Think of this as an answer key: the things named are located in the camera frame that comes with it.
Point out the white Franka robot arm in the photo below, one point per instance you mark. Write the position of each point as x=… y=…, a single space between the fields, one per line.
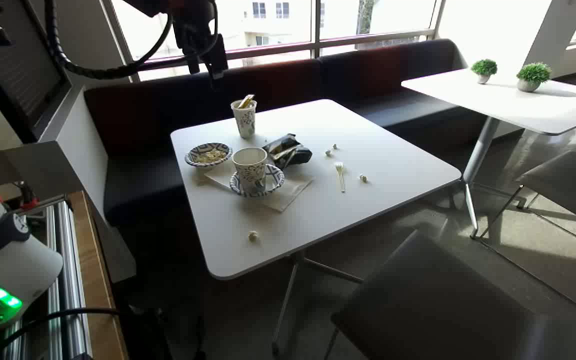
x=8 y=261

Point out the white plastic spoon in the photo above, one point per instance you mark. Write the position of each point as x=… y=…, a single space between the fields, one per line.
x=341 y=175

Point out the yellow snack packet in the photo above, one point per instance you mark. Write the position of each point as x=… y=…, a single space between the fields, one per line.
x=247 y=101

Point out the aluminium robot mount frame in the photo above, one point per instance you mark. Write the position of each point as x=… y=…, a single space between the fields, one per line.
x=69 y=280

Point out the gray chair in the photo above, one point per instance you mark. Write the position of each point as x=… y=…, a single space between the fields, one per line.
x=434 y=306
x=568 y=182

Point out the small green potted plant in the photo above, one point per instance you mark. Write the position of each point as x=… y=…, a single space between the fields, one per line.
x=485 y=67
x=533 y=72

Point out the blue patterned paper bowl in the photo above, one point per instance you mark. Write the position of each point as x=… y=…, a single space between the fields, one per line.
x=277 y=181
x=207 y=160

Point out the black snack bag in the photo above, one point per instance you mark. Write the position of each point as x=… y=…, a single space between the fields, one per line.
x=290 y=152

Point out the white paper napkin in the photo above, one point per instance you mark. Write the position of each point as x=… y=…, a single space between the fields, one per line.
x=288 y=193

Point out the floral paper cup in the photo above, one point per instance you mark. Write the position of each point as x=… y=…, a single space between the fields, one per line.
x=251 y=171
x=245 y=122

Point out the white popcorn heap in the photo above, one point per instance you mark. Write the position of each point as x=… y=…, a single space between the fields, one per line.
x=209 y=155

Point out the wooden platform board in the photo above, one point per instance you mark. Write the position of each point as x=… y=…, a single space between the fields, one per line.
x=100 y=287

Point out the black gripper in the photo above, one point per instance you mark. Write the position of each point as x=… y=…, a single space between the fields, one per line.
x=195 y=27

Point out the black bench sofa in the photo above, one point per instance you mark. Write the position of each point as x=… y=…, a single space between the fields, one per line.
x=140 y=120

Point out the white side table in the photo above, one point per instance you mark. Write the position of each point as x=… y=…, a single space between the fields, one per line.
x=521 y=107

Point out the white square table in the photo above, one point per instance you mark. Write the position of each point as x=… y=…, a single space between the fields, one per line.
x=341 y=213

